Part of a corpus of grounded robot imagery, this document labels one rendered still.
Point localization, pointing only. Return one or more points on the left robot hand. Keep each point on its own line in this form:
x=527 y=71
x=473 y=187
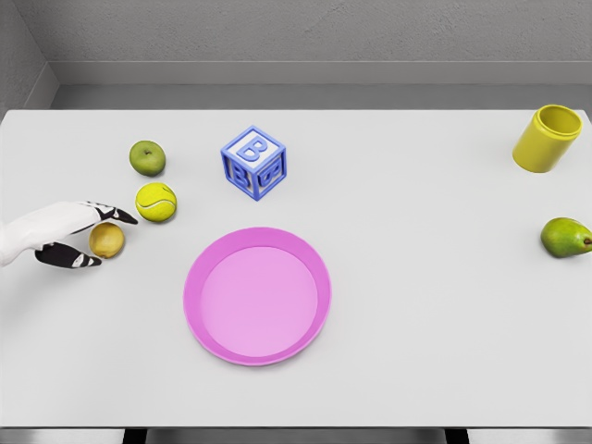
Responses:
x=51 y=222

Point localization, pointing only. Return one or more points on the yellow lemon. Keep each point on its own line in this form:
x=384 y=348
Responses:
x=107 y=239

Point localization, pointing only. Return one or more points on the pink plate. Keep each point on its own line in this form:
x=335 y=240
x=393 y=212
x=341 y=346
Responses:
x=257 y=297

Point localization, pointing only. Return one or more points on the yellow-green tennis ball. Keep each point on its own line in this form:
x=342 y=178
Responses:
x=156 y=202

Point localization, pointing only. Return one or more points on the green apple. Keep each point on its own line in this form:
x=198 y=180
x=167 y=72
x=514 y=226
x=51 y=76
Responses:
x=147 y=157

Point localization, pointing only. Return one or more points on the blue letter B block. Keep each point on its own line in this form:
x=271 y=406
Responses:
x=253 y=163

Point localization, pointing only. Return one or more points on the yellow cup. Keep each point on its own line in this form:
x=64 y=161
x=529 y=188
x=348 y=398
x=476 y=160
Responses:
x=547 y=139

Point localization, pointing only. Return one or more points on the green pear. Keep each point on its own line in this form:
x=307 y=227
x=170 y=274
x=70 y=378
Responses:
x=565 y=237

